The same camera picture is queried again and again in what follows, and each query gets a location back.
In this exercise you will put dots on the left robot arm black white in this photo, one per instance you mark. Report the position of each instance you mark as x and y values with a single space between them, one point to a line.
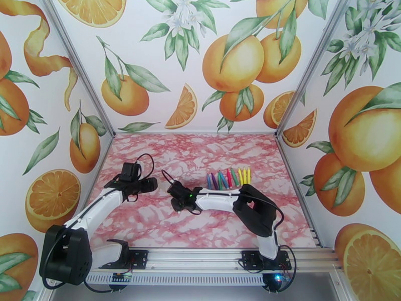
67 256

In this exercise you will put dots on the purple marker pen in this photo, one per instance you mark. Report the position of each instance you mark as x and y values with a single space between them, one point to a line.
214 181

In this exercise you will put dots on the black round mount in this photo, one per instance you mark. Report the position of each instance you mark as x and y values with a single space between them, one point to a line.
119 286
271 284

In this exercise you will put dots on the red marker pen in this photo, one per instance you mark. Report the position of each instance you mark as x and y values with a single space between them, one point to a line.
229 178

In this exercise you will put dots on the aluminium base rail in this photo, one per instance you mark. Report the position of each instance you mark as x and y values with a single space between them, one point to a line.
194 259

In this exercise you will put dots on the yellow marker pen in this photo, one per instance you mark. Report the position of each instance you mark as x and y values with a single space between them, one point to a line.
240 176
248 175
244 175

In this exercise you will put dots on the aluminium back rail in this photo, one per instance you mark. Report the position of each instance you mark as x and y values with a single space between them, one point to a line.
194 133

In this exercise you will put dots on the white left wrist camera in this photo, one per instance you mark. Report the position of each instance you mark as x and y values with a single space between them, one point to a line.
139 167

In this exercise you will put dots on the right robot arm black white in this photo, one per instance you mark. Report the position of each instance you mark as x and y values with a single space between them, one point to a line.
253 209

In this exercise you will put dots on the small circuit board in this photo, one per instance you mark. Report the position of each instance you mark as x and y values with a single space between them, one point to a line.
122 277
283 278

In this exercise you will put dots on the aluminium frame post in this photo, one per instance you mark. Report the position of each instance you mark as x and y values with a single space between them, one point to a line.
309 71
82 71

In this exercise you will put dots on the blue marker pen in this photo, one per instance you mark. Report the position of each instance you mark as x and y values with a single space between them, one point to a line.
223 180
209 181

